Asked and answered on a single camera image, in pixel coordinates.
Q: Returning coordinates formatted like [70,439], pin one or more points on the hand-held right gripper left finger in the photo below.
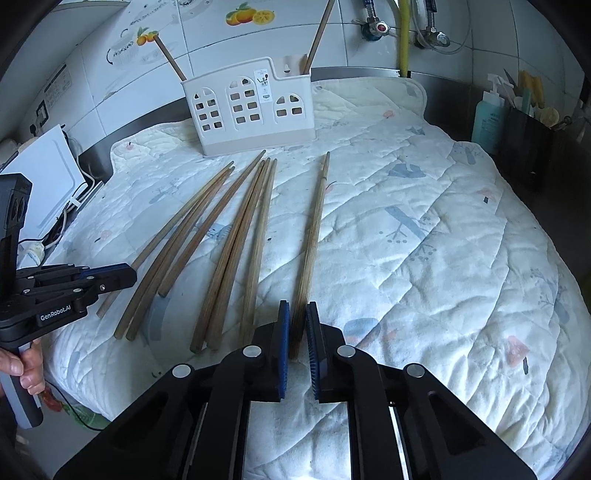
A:
[283,355]

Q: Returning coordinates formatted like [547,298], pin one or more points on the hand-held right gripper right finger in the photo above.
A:
[315,360]

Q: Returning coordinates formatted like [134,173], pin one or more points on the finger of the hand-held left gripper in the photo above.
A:
[115,277]

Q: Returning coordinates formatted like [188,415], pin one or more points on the brown wooden chopstick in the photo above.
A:
[171,60]
[314,240]
[318,37]

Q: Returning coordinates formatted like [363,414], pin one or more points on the bunch of wooden chopsticks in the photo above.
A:
[238,244]

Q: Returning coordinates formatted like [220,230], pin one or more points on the white plastic utensil holder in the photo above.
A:
[217,138]

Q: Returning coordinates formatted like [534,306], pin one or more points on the person's left hand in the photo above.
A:
[33,374]

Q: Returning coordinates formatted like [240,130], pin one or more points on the red green printed cloth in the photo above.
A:
[90,419]

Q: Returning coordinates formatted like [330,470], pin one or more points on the white plastic board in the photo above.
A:
[46,184]

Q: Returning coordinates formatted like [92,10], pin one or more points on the white quilted mat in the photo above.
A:
[415,230]

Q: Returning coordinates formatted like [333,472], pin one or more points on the teal spray bottle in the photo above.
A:
[489,124]

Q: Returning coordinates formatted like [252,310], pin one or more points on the black utensil container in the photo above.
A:
[526,143]

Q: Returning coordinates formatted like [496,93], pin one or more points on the small wooden spoon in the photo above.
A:
[549,116]

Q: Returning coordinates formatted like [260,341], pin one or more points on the metal water valve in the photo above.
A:
[436,39]

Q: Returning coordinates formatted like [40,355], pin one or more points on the wall socket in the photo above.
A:
[41,113]

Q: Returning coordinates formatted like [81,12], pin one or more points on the wall label sticker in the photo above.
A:
[57,85]

